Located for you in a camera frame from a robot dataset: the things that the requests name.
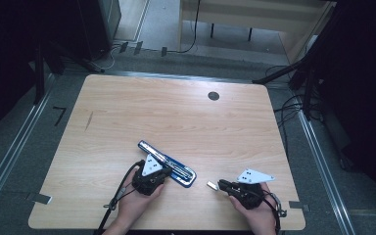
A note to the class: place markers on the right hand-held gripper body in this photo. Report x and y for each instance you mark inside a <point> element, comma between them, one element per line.
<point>253,176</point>

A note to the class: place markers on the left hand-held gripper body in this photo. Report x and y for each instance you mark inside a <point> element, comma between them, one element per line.
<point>150,166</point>

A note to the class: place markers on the blue stapler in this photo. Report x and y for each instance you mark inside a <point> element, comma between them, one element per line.
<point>179,171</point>

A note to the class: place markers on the person's right hand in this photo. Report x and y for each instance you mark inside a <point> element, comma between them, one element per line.
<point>261,215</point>

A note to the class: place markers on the person's left hand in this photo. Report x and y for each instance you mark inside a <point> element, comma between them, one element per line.
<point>133,207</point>

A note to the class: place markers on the grey tape piece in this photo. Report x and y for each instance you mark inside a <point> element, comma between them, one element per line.
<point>40,198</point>
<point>298,205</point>

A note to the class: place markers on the dark round table grommet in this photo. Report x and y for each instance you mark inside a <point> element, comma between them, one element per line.
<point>213,96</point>

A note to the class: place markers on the black metal stand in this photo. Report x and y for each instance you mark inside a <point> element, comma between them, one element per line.
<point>39,75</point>
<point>308,94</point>

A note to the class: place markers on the small black floor tape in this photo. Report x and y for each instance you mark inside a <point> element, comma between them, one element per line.
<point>164,51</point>
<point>138,48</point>
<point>123,47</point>

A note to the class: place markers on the black cabinet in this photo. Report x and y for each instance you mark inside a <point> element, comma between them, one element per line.
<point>94,26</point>

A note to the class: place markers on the light wooden bench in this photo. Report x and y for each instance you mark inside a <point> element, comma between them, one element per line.
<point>258,14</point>

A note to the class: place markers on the metal floor rail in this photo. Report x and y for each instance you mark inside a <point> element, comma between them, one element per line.
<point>9,156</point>
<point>326,176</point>

